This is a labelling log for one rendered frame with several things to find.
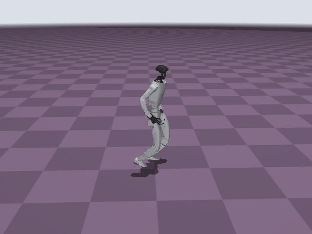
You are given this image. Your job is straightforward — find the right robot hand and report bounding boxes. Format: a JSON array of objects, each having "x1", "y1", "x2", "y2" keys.
[{"x1": 147, "y1": 113, "x2": 161, "y2": 125}]

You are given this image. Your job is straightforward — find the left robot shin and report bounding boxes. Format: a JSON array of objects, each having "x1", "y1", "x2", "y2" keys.
[{"x1": 157, "y1": 143, "x2": 169, "y2": 153}]

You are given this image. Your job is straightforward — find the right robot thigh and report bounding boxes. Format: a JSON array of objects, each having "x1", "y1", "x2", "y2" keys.
[{"x1": 148, "y1": 116, "x2": 162, "y2": 153}]

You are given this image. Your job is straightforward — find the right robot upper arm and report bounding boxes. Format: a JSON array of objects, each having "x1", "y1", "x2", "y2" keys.
[{"x1": 139, "y1": 83, "x2": 158, "y2": 102}]

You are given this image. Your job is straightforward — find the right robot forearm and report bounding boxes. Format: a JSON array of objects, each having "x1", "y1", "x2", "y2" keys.
[{"x1": 140, "y1": 99, "x2": 152, "y2": 118}]

